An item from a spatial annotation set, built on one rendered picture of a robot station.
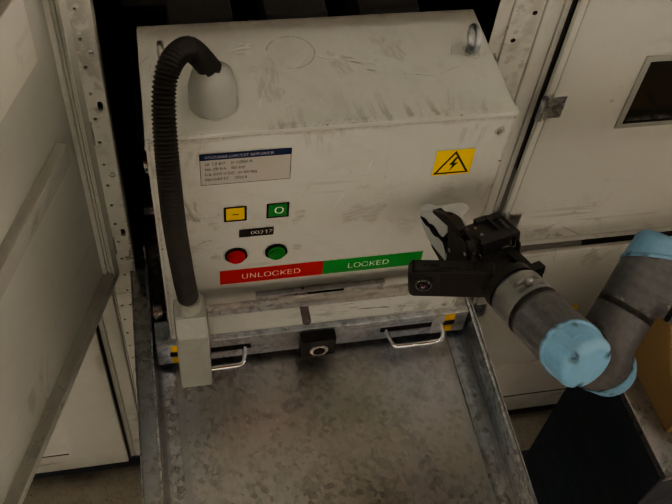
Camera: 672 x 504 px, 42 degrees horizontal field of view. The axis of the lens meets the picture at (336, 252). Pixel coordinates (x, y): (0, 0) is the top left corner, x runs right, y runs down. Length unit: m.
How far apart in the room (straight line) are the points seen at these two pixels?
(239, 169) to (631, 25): 0.65
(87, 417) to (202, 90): 1.15
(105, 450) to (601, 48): 1.49
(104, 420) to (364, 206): 1.05
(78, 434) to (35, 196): 1.00
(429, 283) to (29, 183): 0.57
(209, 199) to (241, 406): 0.44
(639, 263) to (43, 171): 0.82
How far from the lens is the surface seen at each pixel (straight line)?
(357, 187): 1.23
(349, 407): 1.51
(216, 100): 1.12
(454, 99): 1.20
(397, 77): 1.22
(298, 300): 1.36
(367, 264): 1.38
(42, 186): 1.29
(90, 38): 1.28
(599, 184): 1.72
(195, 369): 1.35
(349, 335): 1.53
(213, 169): 1.16
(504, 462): 1.51
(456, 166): 1.25
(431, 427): 1.52
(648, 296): 1.17
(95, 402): 2.05
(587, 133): 1.59
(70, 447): 2.24
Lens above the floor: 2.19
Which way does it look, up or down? 52 degrees down
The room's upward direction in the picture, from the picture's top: 8 degrees clockwise
